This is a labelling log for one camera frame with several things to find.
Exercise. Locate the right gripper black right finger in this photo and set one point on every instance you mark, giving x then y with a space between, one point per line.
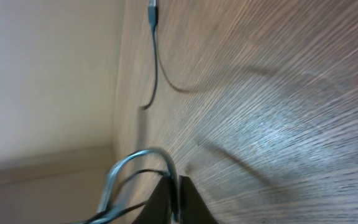
193 210

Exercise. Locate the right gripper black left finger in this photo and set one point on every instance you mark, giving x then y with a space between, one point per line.
157 210

